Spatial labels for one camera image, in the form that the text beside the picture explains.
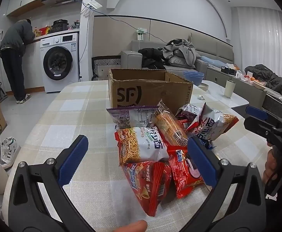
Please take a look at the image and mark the red barcode snack packet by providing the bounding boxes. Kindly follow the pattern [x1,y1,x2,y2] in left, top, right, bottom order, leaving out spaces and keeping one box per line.
[177,117,192,130]

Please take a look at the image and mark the orange floss bread packet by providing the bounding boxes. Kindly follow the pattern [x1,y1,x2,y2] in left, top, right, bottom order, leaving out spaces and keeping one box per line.
[151,99,188,147]

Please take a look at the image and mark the pile of colourful packets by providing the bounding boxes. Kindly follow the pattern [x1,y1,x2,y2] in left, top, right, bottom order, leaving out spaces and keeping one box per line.
[33,25,53,37]

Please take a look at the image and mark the person's right hand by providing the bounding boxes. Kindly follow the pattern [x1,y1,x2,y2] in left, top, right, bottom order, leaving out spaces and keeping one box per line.
[262,147,282,187]

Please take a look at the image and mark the black box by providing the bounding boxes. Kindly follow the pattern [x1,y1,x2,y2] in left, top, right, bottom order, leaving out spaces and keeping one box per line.
[220,65,237,76]

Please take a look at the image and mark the wall socket with charger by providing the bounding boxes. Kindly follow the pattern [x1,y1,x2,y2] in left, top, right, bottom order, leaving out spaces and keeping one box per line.
[136,28,147,41]

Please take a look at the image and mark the beige cup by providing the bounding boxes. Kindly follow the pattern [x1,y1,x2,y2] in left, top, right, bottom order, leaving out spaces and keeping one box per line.
[225,80,236,98]

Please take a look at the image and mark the grey sofa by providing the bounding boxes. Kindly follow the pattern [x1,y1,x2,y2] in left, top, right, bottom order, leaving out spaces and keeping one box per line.
[121,32,234,83]

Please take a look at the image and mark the white router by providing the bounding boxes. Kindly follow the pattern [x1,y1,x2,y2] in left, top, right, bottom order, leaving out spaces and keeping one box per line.
[80,1,102,17]

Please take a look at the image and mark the red sandwich cookie packet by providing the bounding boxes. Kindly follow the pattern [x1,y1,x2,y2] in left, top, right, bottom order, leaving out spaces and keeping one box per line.
[167,145,205,199]

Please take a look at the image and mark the dark jacket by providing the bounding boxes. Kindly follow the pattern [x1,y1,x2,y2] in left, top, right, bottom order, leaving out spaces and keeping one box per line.
[245,64,282,97]

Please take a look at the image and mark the beige low cabinet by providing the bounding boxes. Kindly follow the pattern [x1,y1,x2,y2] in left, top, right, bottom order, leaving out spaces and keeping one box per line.
[207,67,268,108]

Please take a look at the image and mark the person's left hand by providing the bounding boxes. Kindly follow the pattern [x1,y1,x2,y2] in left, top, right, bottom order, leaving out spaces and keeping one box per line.
[113,220,148,232]

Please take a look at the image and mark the white red noodle snack packet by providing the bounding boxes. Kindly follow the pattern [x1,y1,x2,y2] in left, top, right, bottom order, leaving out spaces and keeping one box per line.
[187,103,239,142]
[114,127,169,167]

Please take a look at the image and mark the red chips packet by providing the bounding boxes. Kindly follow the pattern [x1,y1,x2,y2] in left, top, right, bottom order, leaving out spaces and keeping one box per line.
[122,161,172,217]

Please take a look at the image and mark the brown cardboard box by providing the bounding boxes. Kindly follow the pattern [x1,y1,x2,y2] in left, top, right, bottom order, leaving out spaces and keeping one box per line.
[108,68,194,116]

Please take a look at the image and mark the black jacket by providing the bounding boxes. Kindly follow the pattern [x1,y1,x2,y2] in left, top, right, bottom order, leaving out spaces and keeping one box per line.
[138,48,167,70]

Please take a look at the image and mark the blue sandwich cookie packet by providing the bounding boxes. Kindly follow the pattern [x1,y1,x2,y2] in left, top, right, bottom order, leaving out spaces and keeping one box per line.
[202,139,216,150]

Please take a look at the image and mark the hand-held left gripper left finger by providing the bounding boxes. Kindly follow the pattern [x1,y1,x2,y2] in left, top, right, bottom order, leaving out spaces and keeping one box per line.
[8,135,100,232]

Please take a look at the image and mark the black white patterned cushion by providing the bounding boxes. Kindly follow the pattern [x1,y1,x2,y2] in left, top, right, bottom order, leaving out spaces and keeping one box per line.
[91,55,121,81]

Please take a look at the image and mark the white curtain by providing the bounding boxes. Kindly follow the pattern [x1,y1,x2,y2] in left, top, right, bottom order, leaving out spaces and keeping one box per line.
[236,6,282,70]

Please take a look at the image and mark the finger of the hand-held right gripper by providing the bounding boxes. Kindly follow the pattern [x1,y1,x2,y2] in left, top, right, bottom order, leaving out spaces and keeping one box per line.
[243,117,278,137]
[246,105,282,126]

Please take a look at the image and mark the white sneaker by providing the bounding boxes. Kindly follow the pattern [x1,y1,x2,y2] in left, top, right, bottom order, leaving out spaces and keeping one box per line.
[0,136,21,170]

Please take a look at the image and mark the black pressure cooker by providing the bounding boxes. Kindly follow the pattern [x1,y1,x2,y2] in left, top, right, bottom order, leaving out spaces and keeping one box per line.
[52,19,69,32]

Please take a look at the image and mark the grey jacket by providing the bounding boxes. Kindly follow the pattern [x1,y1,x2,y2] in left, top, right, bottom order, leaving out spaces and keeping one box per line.
[162,39,199,68]

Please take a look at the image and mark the light blue cloth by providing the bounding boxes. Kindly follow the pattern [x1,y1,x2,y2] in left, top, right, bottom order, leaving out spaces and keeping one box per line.
[200,56,228,66]

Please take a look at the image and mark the white washing machine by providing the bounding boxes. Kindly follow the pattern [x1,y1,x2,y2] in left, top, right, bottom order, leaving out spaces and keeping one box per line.
[39,32,80,93]

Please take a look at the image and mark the purple snack packet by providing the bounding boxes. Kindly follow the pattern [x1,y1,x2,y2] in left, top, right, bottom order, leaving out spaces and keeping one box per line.
[175,103,205,124]
[107,105,161,130]

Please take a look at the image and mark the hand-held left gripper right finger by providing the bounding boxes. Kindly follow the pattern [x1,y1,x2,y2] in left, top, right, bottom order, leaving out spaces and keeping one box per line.
[180,136,267,232]

